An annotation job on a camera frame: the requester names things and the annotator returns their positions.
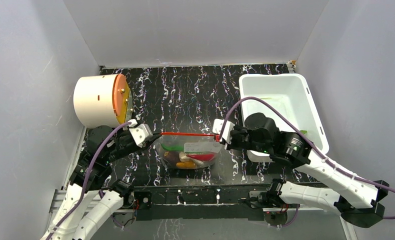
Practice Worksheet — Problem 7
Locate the dark red apple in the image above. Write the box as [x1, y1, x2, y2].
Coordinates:
[162, 151, 180, 167]

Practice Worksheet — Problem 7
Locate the clear zip top bag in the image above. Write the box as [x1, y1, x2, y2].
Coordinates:
[154, 132, 222, 170]

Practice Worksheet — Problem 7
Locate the garlic bulb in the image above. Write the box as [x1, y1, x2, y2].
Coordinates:
[179, 152, 204, 166]

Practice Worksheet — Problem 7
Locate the red chili pepper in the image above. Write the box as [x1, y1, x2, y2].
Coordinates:
[186, 153, 216, 162]

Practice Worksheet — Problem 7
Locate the orange fruit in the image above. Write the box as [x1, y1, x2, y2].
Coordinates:
[176, 161, 197, 169]

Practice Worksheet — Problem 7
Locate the green chili pepper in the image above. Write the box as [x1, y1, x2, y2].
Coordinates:
[160, 143, 184, 152]

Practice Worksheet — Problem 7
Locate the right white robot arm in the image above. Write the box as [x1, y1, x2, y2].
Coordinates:
[221, 113, 388, 228]

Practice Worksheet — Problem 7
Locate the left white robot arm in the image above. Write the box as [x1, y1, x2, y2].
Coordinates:
[42, 119, 162, 240]

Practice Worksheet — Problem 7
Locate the white cylinder orange lid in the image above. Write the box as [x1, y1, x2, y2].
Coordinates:
[73, 73, 133, 129]

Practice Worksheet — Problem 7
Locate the white plastic bin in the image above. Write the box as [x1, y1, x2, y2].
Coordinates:
[239, 73, 330, 155]

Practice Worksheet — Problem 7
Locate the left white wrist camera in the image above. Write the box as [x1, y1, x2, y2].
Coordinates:
[128, 119, 154, 148]

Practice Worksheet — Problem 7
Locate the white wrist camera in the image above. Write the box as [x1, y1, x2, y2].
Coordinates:
[128, 119, 154, 148]
[212, 118, 235, 145]

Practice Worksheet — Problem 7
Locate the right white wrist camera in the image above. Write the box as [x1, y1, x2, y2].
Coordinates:
[212, 118, 235, 145]

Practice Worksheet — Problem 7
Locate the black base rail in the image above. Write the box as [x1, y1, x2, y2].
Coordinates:
[134, 184, 269, 221]

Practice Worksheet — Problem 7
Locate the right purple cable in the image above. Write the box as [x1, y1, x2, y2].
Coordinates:
[218, 96, 395, 220]

